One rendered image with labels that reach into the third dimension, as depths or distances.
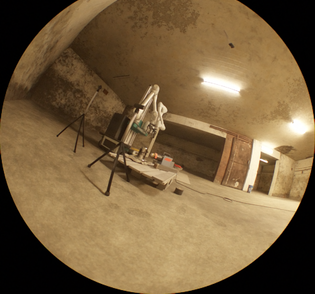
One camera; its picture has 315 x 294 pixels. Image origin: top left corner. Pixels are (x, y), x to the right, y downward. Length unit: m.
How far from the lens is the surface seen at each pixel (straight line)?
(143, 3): 2.93
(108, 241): 0.43
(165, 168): 1.70
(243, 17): 2.67
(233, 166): 5.73
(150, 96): 1.82
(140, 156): 1.59
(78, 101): 5.82
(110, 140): 1.94
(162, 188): 1.15
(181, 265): 0.48
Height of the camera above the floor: 0.36
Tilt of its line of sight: 10 degrees up
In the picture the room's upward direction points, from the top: 22 degrees clockwise
